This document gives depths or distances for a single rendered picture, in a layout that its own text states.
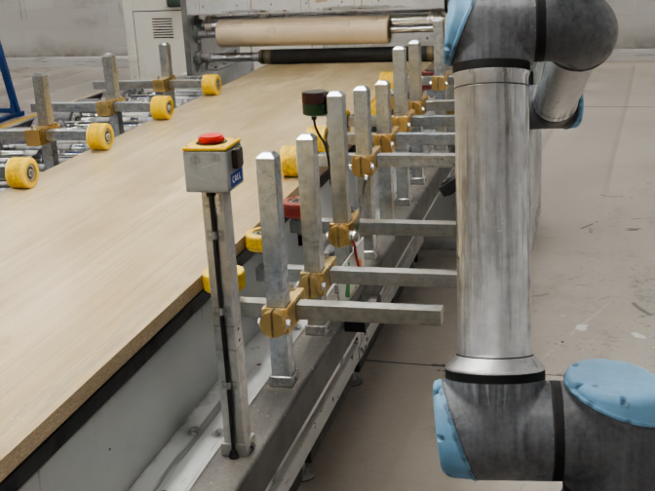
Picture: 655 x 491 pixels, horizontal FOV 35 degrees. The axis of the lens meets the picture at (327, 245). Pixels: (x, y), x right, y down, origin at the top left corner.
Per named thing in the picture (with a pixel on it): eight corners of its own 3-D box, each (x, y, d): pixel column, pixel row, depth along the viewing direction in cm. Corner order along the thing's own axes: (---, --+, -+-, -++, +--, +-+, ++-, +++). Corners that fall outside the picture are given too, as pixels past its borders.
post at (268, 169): (296, 395, 197) (280, 149, 182) (291, 403, 194) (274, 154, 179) (279, 394, 198) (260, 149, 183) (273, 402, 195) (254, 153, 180)
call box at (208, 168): (245, 186, 160) (241, 136, 157) (229, 198, 153) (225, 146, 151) (203, 185, 162) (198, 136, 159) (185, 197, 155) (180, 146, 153)
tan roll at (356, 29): (510, 38, 450) (510, 10, 446) (507, 42, 438) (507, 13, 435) (203, 46, 486) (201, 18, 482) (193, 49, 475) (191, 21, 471)
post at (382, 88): (396, 249, 290) (390, 79, 275) (393, 253, 287) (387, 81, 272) (383, 249, 291) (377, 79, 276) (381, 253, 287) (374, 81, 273)
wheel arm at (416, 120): (505, 124, 300) (505, 112, 299) (504, 127, 297) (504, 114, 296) (339, 125, 313) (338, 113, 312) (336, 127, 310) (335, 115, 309)
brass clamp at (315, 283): (340, 278, 222) (339, 255, 221) (325, 300, 210) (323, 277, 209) (313, 277, 224) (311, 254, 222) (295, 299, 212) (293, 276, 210)
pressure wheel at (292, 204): (321, 240, 247) (319, 194, 243) (312, 250, 240) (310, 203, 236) (289, 239, 249) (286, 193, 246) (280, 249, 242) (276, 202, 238)
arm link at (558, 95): (629, -34, 147) (578, 83, 214) (540, -29, 149) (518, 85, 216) (631, 46, 146) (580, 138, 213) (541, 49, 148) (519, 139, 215)
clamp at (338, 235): (363, 230, 245) (362, 209, 243) (349, 247, 232) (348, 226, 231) (339, 230, 246) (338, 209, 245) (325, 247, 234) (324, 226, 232)
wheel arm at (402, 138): (497, 142, 277) (497, 130, 276) (495, 145, 274) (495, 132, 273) (318, 142, 290) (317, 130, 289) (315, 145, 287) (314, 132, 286)
